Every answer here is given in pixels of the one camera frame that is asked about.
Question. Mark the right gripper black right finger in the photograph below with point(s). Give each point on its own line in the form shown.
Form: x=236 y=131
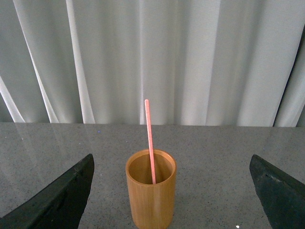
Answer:
x=281 y=195

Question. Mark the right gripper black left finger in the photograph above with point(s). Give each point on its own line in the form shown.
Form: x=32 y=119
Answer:
x=60 y=205

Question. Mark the pink speckled chopstick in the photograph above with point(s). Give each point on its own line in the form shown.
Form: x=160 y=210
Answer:
x=150 y=140

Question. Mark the bamboo wooden chopstick holder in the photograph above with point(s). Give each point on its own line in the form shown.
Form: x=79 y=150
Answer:
x=152 y=205

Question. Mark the white pleated curtain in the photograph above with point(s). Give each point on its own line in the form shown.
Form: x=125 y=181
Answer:
x=198 y=62

